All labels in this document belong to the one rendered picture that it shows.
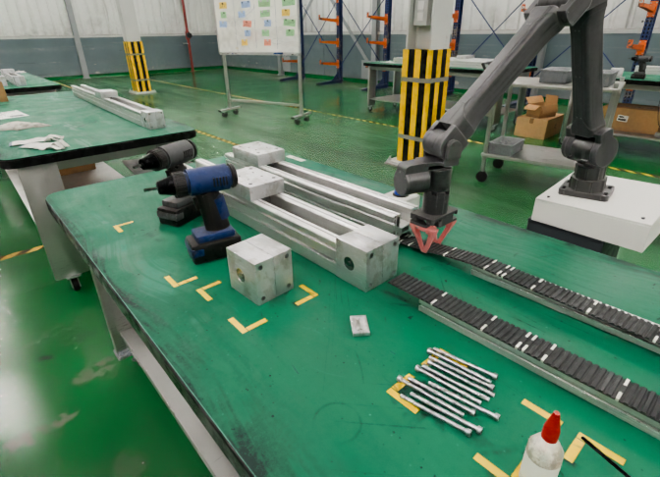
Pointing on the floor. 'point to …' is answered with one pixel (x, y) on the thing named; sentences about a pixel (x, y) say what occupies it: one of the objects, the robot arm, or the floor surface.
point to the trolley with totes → (512, 148)
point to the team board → (258, 26)
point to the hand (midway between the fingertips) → (430, 245)
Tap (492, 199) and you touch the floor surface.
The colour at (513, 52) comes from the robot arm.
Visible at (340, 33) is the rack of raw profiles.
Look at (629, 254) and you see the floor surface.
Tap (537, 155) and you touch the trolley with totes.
